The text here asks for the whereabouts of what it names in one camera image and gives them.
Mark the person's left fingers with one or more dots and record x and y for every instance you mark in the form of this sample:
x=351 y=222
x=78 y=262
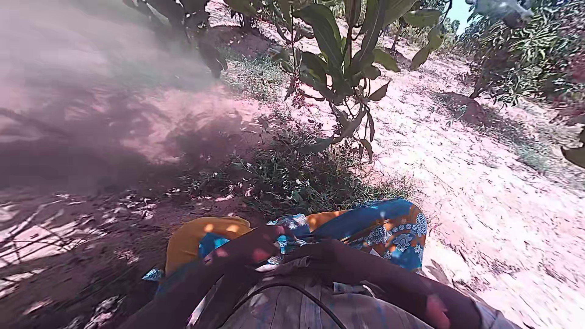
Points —
x=279 y=231

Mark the dry bare twigs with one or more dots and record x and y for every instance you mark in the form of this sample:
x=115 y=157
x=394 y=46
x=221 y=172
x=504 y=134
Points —
x=32 y=233

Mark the dark leafy branch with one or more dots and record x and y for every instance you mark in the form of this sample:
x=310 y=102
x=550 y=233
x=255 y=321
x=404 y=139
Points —
x=183 y=20

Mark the person's right fingers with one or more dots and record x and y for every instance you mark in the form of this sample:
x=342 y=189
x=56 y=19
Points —
x=299 y=254

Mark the large leafy green tree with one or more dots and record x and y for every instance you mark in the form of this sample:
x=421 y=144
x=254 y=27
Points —
x=530 y=55

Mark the person's left hand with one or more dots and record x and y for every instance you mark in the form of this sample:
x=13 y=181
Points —
x=267 y=244

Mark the person's right hand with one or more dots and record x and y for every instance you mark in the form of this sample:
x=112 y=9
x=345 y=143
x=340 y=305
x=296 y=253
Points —
x=322 y=256

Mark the person's left forearm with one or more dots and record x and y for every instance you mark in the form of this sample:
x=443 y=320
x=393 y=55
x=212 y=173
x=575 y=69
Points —
x=196 y=278

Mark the person's body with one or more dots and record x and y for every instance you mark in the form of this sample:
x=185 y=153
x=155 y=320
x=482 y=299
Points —
x=292 y=301

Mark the person's legs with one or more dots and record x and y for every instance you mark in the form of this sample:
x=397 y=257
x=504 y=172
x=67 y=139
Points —
x=393 y=228

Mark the low green weeds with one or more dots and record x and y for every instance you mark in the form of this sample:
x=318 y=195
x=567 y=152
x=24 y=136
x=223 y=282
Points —
x=301 y=178

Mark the small sunlit grass patch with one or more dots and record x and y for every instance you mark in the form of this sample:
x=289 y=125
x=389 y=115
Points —
x=258 y=77

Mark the hanging branch with green leaves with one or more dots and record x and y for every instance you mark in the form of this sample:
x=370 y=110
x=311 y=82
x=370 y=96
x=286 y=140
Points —
x=340 y=68

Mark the person's right forearm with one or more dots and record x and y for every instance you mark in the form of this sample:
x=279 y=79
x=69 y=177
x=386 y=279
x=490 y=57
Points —
x=402 y=283

